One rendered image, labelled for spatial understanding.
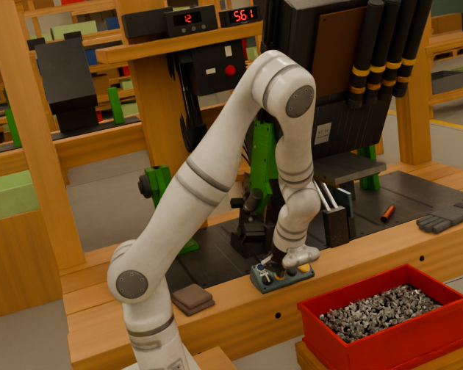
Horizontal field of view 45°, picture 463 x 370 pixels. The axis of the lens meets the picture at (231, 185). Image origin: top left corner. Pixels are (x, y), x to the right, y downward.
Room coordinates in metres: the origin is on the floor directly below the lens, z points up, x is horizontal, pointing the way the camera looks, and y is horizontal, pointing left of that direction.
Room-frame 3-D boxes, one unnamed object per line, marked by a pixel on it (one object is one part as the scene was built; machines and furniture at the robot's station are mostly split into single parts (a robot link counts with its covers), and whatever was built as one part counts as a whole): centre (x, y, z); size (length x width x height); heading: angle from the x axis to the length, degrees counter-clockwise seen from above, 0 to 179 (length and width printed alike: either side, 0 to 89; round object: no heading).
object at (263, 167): (1.58, -0.13, 1.17); 0.13 x 0.12 x 0.20; 107
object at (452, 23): (10.86, -4.46, 0.37); 1.20 x 0.81 x 0.74; 106
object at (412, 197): (1.66, -0.18, 0.89); 1.10 x 0.42 x 0.02; 107
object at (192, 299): (1.27, 0.15, 0.91); 0.10 x 0.08 x 0.03; 28
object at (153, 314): (0.93, 0.20, 1.14); 0.09 x 0.09 x 0.17; 2
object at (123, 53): (1.91, -0.10, 1.52); 0.90 x 0.25 x 0.04; 107
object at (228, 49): (1.82, -0.01, 1.42); 0.17 x 0.12 x 0.15; 107
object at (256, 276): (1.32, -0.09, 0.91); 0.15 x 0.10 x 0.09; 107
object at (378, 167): (1.59, -0.29, 1.11); 0.39 x 0.16 x 0.03; 17
